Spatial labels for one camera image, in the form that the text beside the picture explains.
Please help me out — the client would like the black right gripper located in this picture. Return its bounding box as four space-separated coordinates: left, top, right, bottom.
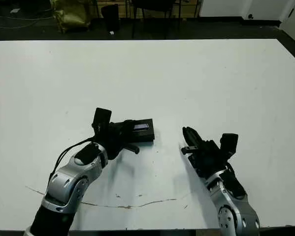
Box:
181 126 230 177

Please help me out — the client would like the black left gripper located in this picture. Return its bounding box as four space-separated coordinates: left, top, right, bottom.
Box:
95 119 140 160

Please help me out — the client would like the black box lid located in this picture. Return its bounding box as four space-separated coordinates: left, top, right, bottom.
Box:
126 118 156 146

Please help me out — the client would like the black waste bin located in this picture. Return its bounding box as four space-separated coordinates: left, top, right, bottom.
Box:
101 4 120 34

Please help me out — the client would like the black office chair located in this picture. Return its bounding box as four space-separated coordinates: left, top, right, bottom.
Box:
132 0 182 40

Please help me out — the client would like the yellow-green plastic bag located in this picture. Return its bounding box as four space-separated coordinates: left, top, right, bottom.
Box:
52 0 91 34

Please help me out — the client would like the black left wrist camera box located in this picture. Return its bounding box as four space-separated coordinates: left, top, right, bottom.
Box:
92 107 112 135

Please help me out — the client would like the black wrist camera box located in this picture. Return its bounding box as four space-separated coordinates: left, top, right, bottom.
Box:
220 133 239 158
92 107 112 135

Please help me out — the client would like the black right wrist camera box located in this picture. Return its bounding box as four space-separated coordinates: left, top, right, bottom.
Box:
220 133 239 158

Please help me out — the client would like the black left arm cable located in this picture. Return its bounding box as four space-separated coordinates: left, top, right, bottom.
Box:
50 137 98 179

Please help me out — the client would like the thin white cable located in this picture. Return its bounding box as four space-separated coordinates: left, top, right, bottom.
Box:
0 14 54 29

